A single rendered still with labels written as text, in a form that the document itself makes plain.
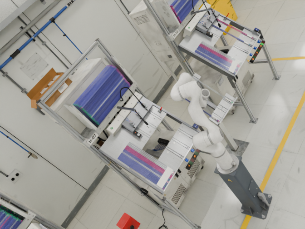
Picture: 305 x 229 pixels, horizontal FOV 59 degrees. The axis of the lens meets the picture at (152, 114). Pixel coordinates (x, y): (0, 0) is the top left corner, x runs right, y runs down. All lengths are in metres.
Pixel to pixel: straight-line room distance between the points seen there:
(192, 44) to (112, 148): 1.47
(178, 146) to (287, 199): 1.09
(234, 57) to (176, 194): 1.64
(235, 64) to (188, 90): 1.29
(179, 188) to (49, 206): 1.95
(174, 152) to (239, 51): 1.42
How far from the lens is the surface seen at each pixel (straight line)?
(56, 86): 2.34
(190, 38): 3.20
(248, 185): 2.49
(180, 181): 3.06
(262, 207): 2.79
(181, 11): 3.14
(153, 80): 4.74
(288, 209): 2.80
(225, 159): 2.19
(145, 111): 2.62
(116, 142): 2.57
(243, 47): 3.31
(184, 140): 2.60
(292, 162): 3.03
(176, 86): 2.00
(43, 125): 3.85
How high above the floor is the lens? 2.48
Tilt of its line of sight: 32 degrees down
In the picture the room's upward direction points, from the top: 40 degrees counter-clockwise
